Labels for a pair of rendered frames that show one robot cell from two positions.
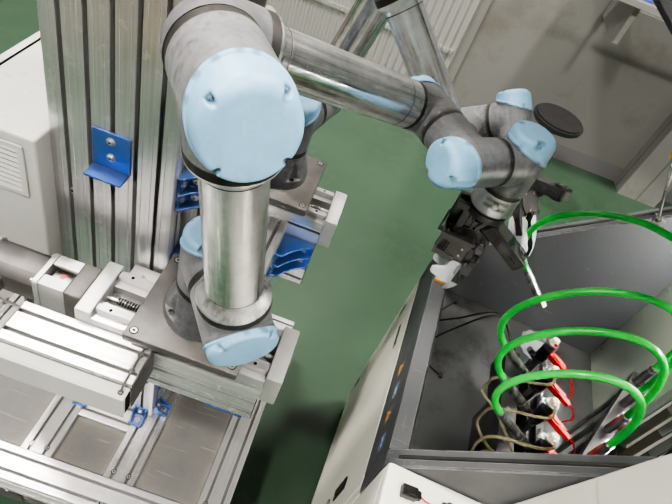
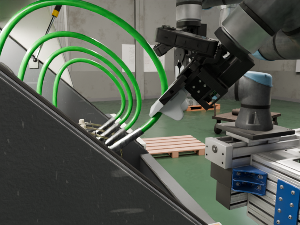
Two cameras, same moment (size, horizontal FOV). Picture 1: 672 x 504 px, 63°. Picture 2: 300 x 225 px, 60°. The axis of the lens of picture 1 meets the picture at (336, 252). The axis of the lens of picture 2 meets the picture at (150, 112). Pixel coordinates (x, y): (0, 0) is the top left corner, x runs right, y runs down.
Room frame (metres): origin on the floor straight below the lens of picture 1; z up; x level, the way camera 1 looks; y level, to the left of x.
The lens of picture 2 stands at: (1.50, -0.58, 1.29)
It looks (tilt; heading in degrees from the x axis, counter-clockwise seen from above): 10 degrees down; 160
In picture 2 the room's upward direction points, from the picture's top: straight up
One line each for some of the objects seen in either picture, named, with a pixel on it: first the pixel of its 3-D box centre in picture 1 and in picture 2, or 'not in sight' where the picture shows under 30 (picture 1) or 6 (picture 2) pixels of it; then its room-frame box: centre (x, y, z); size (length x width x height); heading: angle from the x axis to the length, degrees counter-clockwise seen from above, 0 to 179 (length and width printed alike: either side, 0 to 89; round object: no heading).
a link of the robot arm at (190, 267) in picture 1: (215, 257); (254, 87); (0.62, 0.19, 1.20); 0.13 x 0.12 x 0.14; 39
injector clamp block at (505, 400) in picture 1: (505, 429); not in sight; (0.74, -0.52, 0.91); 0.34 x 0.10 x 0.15; 178
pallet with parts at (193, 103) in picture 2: not in sight; (197, 102); (-5.48, 3.44, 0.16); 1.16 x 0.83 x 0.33; 94
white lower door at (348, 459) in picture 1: (356, 425); not in sight; (0.87, -0.26, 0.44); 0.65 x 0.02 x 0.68; 178
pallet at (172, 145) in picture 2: not in sight; (167, 146); (-2.08, 0.97, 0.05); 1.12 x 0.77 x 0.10; 88
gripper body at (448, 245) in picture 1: (469, 228); (190, 43); (0.78, -0.20, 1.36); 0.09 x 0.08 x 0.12; 88
